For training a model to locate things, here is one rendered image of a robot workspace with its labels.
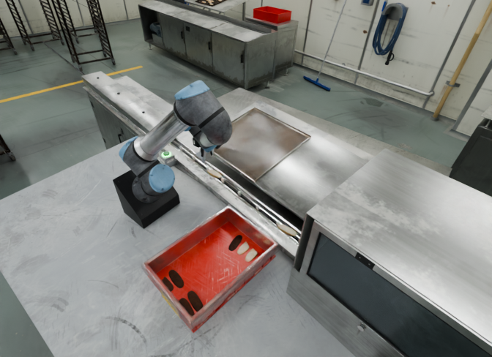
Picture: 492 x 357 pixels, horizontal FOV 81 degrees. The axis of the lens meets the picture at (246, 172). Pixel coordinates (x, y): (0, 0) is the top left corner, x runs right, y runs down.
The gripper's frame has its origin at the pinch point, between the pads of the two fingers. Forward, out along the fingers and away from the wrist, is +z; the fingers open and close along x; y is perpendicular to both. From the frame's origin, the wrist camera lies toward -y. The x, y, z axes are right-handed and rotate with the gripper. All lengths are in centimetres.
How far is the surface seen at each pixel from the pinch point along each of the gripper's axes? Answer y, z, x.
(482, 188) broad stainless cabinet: -164, 44, -120
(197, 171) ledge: 4.2, 7.2, 6.2
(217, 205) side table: -18.5, 11.5, 20.1
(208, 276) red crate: -38, 11, 57
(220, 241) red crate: -33, 11, 38
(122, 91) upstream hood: 111, 1, -39
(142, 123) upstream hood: 62, 1, -11
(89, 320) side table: -10, 11, 93
